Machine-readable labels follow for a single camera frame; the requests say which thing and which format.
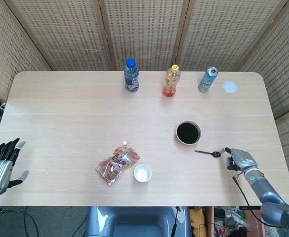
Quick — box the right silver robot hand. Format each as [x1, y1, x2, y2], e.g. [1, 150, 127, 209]
[220, 147, 258, 172]

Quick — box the black plastic spoon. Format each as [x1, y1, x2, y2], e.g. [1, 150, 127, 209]
[195, 150, 221, 158]

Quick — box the bowl of black liquid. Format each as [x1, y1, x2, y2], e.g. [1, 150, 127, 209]
[175, 120, 202, 146]

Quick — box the pile of assorted objects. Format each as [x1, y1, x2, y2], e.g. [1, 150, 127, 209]
[213, 207, 261, 237]

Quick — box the brown wooden table leg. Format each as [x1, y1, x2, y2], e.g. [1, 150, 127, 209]
[206, 206, 214, 237]

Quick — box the white round lid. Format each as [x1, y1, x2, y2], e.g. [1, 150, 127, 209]
[222, 80, 238, 93]

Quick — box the yellow plush toy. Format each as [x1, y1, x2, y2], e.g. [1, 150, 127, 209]
[190, 207, 208, 237]

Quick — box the light blue drink can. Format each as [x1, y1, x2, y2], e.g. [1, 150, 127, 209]
[198, 66, 219, 93]

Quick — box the white paper cup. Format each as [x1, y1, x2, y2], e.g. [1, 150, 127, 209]
[133, 163, 153, 183]

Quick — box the yellow-capped orange drink bottle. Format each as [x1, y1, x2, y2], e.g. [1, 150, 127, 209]
[162, 64, 181, 98]

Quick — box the brown spouted drink pouch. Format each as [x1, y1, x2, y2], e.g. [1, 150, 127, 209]
[94, 140, 140, 185]

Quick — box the grey robot torso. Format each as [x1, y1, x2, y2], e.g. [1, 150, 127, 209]
[84, 206, 192, 237]

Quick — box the blue-capped drink bottle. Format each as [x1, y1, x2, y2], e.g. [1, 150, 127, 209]
[124, 58, 140, 93]

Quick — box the rattan folding screen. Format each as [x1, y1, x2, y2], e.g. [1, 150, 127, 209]
[0, 0, 289, 198]

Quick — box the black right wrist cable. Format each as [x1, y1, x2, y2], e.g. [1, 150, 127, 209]
[232, 172, 267, 224]

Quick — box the black floor cable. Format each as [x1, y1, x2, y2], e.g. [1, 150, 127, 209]
[0, 208, 40, 237]

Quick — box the white perforated bracket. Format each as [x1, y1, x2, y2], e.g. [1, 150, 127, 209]
[175, 206, 186, 224]

